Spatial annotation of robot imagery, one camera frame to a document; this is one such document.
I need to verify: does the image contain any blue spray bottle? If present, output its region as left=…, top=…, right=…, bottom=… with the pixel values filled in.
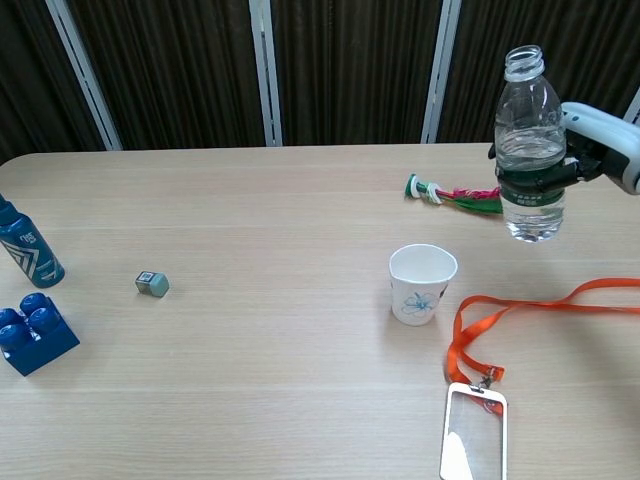
left=0, top=192, right=66, bottom=289

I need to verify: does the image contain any colourful feather shuttlecock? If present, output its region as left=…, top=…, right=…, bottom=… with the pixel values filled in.
left=403, top=173, right=505, bottom=216

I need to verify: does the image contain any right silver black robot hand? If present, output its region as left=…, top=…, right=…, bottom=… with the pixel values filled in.
left=488, top=102, right=640, bottom=197

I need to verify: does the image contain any transparent plastic water bottle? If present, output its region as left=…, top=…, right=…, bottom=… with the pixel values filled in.
left=493, top=44, right=569, bottom=245

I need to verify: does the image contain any blue building block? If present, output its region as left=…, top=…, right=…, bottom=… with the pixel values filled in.
left=0, top=292, right=81, bottom=376

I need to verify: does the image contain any orange lanyard strap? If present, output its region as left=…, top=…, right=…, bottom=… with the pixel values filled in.
left=446, top=278, right=640, bottom=384

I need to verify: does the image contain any black folding screen panel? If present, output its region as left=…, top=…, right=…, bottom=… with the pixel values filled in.
left=44, top=0, right=284, bottom=151
left=422, top=0, right=640, bottom=144
left=0, top=0, right=124, bottom=166
left=249, top=0, right=461, bottom=146

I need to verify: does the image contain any clear white badge holder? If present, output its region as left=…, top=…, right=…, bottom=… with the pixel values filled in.
left=439, top=368, right=509, bottom=480

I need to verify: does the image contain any white paper cup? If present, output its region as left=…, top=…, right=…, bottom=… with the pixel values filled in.
left=388, top=243, right=459, bottom=328

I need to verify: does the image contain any small grey-green cube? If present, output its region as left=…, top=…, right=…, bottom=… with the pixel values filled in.
left=134, top=270, right=171, bottom=300

